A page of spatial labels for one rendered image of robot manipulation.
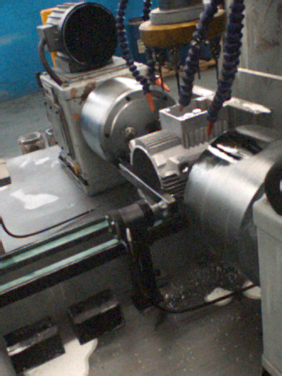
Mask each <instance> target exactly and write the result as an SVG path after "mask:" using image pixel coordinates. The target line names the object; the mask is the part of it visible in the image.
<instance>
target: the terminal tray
mask: <svg viewBox="0 0 282 376"><path fill-rule="evenodd" d="M210 100H211V99H209V98H206V97H199V98H197V99H194V100H191V103H190V105H189V106H187V107H185V108H184V110H183V111H182V112H181V111H180V104H178V105H175V106H173V107H167V108H165V109H162V110H159V117H160V122H161V127H162V130H163V129H168V130H172V132H174V133H176V135H178V136H179V138H180V140H181V145H182V146H183V148H184V149H187V150H190V147H192V148H195V146H197V147H199V146H200V144H202V145H204V143H205V142H206V143H209V141H210V140H211V141H212V142H213V141H214V138H215V139H217V138H218V137H220V136H221V135H222V134H223V132H224V131H227V130H228V129H229V126H228V122H229V121H228V110H227V104H224V103H223V106H222V108H221V109H220V111H219V113H218V114H217V121H216V122H214V125H213V128H212V131H211V135H210V137H207V136H206V131H207V120H206V115H207V111H206V110H207V108H208V107H209V106H208V105H207V103H208V102H209V101H210Z"/></svg>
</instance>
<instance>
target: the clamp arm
mask: <svg viewBox="0 0 282 376"><path fill-rule="evenodd" d="M119 167H120V171H121V175H123V176H124V177H125V178H126V179H127V180H129V181H130V182H131V183H132V184H134V185H135V186H136V187H137V188H139V189H140V190H141V191H142V192H143V193H144V194H146V195H147V196H148V197H149V198H150V199H152V200H153V201H154V202H155V203H159V202H160V203H161V204H162V205H163V204H165V205H163V208H164V209H166V207H167V210H164V211H163V212H168V213H169V214H170V215H174V214H176V213H177V212H179V208H178V202H177V200H176V199H175V198H174V197H173V196H172V195H170V194H168V193H166V192H165V191H164V189H163V188H162V187H158V186H157V185H156V184H155V183H153V182H152V181H151V180H149V179H148V178H147V177H146V176H145V175H143V174H142V173H140V172H139V171H138V170H136V169H135V168H134V167H133V165H132V164H129V163H127V162H126V161H125V162H122V163H120V164H119Z"/></svg>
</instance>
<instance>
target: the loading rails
mask: <svg viewBox="0 0 282 376"><path fill-rule="evenodd" d="M106 216H107V214H104V215H102V216H99V217H96V218H93V219H91V220H89V221H86V222H83V223H81V224H78V225H76V226H74V227H70V228H67V229H66V230H63V231H60V232H57V233H55V234H52V235H50V236H48V237H45V238H41V239H40V240H37V241H34V242H32V243H29V244H26V245H23V246H22V247H19V248H15V249H14V250H11V251H8V252H6V253H3V254H0V349H1V348H4V347H5V343H4V340H3V335H4V336H5V335H7V334H9V333H11V332H14V331H17V330H18V329H20V328H22V327H25V326H27V325H31V324H33V323H35V322H36V321H39V320H40V319H41V318H43V317H45V316H48V315H52V316H53V318H54V320H55V323H58V322H61V321H63V320H64V319H66V318H69V317H68V312H67V307H68V306H71V305H73V304H75V303H76V302H79V301H81V300H84V299H85V298H87V297H89V296H91V295H94V294H96V293H98V292H100V291H103V290H105V289H107V288H110V289H111V290H112V292H113V293H114V295H115V296H117V295H120V294H122V293H124V292H126V291H128V290H131V289H133V283H132V279H131V275H130V272H129V267H128V261H127V257H126V253H125V252H124V251H123V249H122V248H121V247H120V246H119V245H118V240H117V239H116V238H114V236H113V235H112V233H111V232H108V229H109V224H108V221H107V219H106ZM168 218H169V221H167V220H166V219H168ZM168 218H167V217H166V219H165V218H164V217H159V216H157V215H154V220H155V223H154V226H153V227H151V228H149V229H148V232H149V233H151V234H152V237H153V241H154V243H153V245H151V246H149V250H150V254H151V259H152V263H153V268H154V276H155V280H156V284H157V287H159V286H161V285H164V284H166V283H168V282H170V277H169V275H168V274H167V272H170V271H171V270H173V269H176V268H179V267H180V266H182V265H184V264H188V263H189V262H191V261H193V260H195V259H198V258H199V257H201V256H203V255H205V254H207V255H208V256H209V257H211V258H212V259H213V260H216V259H219V258H221V256H220V255H219V254H217V253H216V252H215V251H214V250H212V249H211V248H210V247H208V246H207V245H206V244H205V243H204V242H202V241H201V240H200V239H198V238H197V237H196V236H195V235H194V234H193V232H192V231H191V230H190V228H189V226H188V224H187V222H186V216H185V215H183V216H180V217H175V216H173V215H172V216H169V217H168ZM171 218H173V219H172V220H171ZM160 219H161V222H162V221H163V222H162V223H161V222H160ZM156 224H158V226H157V225H156Z"/></svg>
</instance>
